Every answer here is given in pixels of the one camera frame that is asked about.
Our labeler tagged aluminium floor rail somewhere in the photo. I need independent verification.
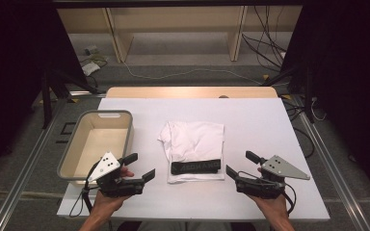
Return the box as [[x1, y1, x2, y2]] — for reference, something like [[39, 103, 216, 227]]
[[296, 105, 370, 231], [0, 98, 69, 231]]

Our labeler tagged left hand-held gripper cable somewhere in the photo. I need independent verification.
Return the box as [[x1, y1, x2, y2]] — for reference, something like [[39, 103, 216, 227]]
[[68, 160, 101, 219]]

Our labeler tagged white floor cable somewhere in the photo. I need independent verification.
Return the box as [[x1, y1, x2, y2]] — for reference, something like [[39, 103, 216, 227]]
[[122, 62, 265, 87]]

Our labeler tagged black floor cable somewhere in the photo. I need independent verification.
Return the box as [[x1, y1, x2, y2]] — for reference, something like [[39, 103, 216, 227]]
[[281, 95, 316, 160]]

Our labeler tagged black curtain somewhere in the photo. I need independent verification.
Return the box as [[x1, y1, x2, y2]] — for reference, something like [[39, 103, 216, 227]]
[[0, 0, 89, 186], [281, 0, 370, 208]]

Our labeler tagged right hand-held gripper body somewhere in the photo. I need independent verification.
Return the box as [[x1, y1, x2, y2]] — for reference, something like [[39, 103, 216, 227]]
[[235, 155, 311, 199]]

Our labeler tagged beige bin with grey rim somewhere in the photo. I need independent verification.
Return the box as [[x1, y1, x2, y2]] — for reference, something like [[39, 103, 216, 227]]
[[56, 109, 135, 188]]

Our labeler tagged beige wooden shelf unit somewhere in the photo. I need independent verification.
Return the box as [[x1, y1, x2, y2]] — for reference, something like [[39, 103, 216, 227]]
[[57, 6, 303, 64]]

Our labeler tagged white garment black band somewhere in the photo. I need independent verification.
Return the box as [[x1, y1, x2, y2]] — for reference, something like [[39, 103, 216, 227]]
[[157, 120, 225, 185]]

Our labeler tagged hand-held gripper cable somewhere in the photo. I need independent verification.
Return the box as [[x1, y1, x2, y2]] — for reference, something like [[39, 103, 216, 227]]
[[283, 182, 298, 216], [68, 160, 101, 219]]

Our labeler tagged person's right hand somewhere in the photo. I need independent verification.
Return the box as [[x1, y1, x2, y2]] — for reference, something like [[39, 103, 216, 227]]
[[250, 193, 290, 223]]

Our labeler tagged black cable bundle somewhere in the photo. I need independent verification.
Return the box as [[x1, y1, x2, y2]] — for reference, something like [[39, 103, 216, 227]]
[[241, 6, 289, 73]]

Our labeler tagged right hand-held gripper cable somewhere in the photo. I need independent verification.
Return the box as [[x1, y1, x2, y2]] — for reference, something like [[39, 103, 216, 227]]
[[283, 182, 298, 216]]

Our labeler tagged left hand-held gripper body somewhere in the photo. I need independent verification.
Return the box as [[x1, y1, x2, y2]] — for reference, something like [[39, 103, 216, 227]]
[[85, 151, 145, 198]]

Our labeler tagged white power adapter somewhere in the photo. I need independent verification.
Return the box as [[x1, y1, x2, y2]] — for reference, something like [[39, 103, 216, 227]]
[[81, 62, 101, 77]]

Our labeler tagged person's left hand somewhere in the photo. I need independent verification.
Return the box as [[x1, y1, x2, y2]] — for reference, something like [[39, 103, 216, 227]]
[[91, 167, 136, 218]]

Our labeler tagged black metal stand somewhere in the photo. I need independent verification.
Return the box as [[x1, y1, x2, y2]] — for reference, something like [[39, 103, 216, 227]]
[[262, 63, 316, 124], [40, 68, 101, 130]]

